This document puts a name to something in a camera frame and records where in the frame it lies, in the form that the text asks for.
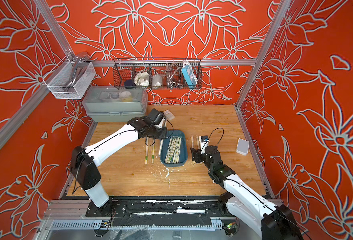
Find blue plastic storage box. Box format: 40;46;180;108
160;130;187;168

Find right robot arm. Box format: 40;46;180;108
190;146;303;240

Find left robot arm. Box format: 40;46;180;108
70;109;167;208

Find small white labelled box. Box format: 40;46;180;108
163;110;175;121

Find chopstick pairs bundle in box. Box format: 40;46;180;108
164;137;182;164

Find grey lidded storage container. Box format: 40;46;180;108
82;86;148;122

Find white square pad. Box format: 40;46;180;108
235;139;249;156

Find white crumpled bag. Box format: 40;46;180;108
134;72;150;87

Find metal whisk utensil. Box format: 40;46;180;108
166;63;182;87

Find light blue carton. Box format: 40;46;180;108
181;60;198;89

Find metal tongs in basket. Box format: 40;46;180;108
63;52;90;93

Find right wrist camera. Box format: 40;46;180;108
199;135;209;154

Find black wire wall basket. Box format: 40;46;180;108
113;57;203;90

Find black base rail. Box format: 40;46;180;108
85;196;236;227

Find white wire wall basket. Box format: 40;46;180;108
43;60;96;100

